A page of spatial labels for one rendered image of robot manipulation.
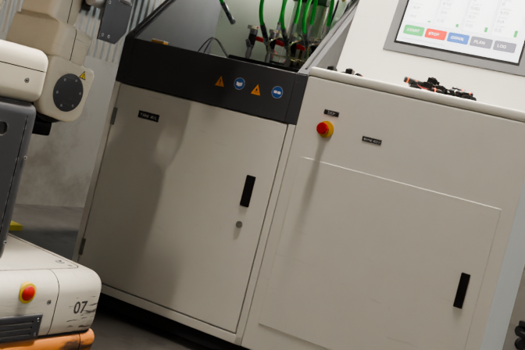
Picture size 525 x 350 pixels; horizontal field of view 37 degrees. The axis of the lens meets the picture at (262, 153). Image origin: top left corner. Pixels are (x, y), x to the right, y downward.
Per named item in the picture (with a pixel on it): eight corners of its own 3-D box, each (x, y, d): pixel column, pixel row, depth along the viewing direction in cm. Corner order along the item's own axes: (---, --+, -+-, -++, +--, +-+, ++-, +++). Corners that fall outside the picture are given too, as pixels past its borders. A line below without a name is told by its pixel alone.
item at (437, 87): (398, 86, 237) (403, 69, 237) (406, 91, 247) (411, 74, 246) (473, 102, 228) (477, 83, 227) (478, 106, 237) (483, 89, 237)
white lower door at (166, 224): (73, 272, 272) (119, 82, 270) (76, 272, 274) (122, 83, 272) (233, 333, 246) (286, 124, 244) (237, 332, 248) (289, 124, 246)
